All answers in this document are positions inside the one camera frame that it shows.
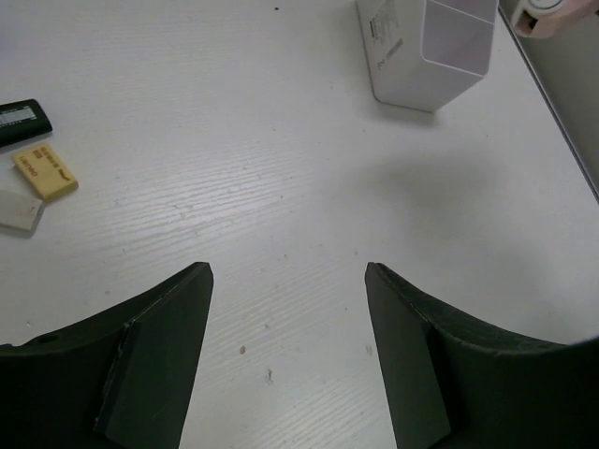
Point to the white divided container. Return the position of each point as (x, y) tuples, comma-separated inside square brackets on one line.
[(422, 54)]

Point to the white grey eraser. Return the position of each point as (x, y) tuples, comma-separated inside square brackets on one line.
[(20, 212)]

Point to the green cap highlighter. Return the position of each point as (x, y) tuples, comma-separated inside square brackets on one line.
[(23, 120)]

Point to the pink white stapler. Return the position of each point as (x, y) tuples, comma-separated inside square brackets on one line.
[(546, 18)]

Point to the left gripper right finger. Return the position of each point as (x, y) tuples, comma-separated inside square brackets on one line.
[(455, 381)]

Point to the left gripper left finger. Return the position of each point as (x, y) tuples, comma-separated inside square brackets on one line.
[(122, 378)]

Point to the yellow eraser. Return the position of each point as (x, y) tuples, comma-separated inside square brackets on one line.
[(46, 172)]

